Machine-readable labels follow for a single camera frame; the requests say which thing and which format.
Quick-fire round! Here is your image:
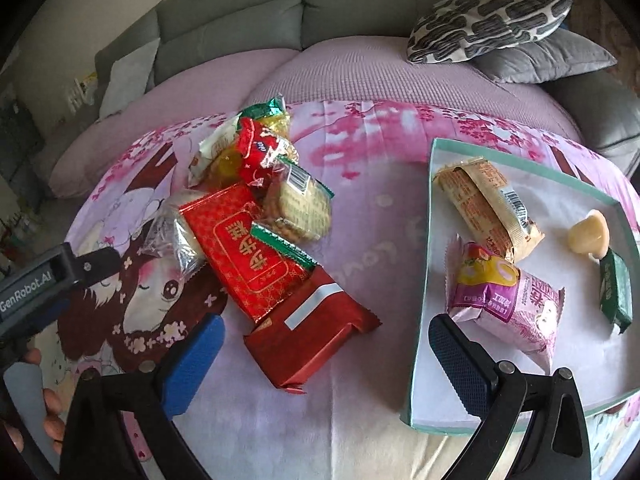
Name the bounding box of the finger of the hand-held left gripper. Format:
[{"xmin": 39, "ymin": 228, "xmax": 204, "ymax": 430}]
[{"xmin": 70, "ymin": 246, "xmax": 124, "ymax": 288}]

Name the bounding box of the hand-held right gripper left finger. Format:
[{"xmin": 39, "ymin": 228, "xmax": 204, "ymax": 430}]
[{"xmin": 59, "ymin": 312, "xmax": 226, "ymax": 480}]

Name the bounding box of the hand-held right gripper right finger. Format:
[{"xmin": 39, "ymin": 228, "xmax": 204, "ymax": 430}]
[{"xmin": 428, "ymin": 313, "xmax": 592, "ymax": 480}]

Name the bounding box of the teal shallow box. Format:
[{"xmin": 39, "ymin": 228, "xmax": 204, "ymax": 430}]
[{"xmin": 400, "ymin": 137, "xmax": 640, "ymax": 433}]

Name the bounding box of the purple snack packet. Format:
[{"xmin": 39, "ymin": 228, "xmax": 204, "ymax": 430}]
[{"xmin": 446, "ymin": 241, "xmax": 566, "ymax": 373}]

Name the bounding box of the clear rice cracker packet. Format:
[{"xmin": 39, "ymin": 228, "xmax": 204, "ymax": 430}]
[{"xmin": 137, "ymin": 190, "xmax": 208, "ymax": 286}]

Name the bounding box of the dark red white-label packet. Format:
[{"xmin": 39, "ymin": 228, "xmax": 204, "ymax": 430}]
[{"xmin": 243, "ymin": 266, "xmax": 378, "ymax": 395}]

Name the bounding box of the red gold-patterned snack packet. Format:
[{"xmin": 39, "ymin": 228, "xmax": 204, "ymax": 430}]
[{"xmin": 178, "ymin": 183, "xmax": 316, "ymax": 323}]

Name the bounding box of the beige barcode snack packet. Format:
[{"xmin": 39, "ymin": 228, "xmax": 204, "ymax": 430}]
[{"xmin": 434, "ymin": 157, "xmax": 546, "ymax": 263}]

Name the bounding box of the pale mushroom cookie packet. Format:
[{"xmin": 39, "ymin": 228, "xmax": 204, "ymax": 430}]
[{"xmin": 187, "ymin": 116, "xmax": 243, "ymax": 186}]

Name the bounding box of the green snack packet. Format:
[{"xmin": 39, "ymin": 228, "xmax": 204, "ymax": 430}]
[{"xmin": 598, "ymin": 249, "xmax": 633, "ymax": 336}]

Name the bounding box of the cream candy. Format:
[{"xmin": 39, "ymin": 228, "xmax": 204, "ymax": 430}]
[{"xmin": 567, "ymin": 208, "xmax": 611, "ymax": 261}]

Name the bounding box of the small red snack packet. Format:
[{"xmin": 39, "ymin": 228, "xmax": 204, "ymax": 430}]
[{"xmin": 236, "ymin": 117, "xmax": 283, "ymax": 188}]

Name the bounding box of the person's left hand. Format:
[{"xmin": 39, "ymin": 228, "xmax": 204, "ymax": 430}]
[{"xmin": 24, "ymin": 349, "xmax": 68, "ymax": 457}]

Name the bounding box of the dark storage cabinet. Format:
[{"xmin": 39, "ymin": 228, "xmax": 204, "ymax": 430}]
[{"xmin": 0, "ymin": 85, "xmax": 46, "ymax": 196}]

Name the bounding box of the pink printed blanket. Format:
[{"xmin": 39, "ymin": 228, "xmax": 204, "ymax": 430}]
[{"xmin": 42, "ymin": 99, "xmax": 640, "ymax": 480}]

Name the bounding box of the white and yellow toy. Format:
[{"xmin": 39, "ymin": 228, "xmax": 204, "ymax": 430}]
[{"xmin": 67, "ymin": 72, "xmax": 101, "ymax": 113}]

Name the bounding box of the light grey pillow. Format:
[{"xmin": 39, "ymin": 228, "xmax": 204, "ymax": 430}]
[{"xmin": 98, "ymin": 37, "xmax": 161, "ymax": 121}]

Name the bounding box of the clear round cracker packet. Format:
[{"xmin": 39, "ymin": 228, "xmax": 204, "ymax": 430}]
[{"xmin": 250, "ymin": 155, "xmax": 335, "ymax": 267}]

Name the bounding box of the yellow green-ended snack packet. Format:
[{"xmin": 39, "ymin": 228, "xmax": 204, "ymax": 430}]
[{"xmin": 205, "ymin": 94, "xmax": 297, "ymax": 191}]

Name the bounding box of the grey sofa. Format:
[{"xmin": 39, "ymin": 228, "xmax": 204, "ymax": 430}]
[{"xmin": 95, "ymin": 0, "xmax": 640, "ymax": 171}]

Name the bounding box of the grey leather cushion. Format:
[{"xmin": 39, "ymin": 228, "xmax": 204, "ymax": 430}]
[{"xmin": 542, "ymin": 67, "xmax": 640, "ymax": 161}]

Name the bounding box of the pink knitted sofa cover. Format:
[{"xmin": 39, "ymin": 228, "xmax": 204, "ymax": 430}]
[{"xmin": 50, "ymin": 35, "xmax": 586, "ymax": 198}]

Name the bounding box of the grey fabric pillow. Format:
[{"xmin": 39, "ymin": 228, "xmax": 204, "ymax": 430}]
[{"xmin": 472, "ymin": 27, "xmax": 618, "ymax": 85}]

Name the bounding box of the black white patterned pillow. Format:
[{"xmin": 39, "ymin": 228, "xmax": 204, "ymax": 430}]
[{"xmin": 406, "ymin": 0, "xmax": 574, "ymax": 65}]

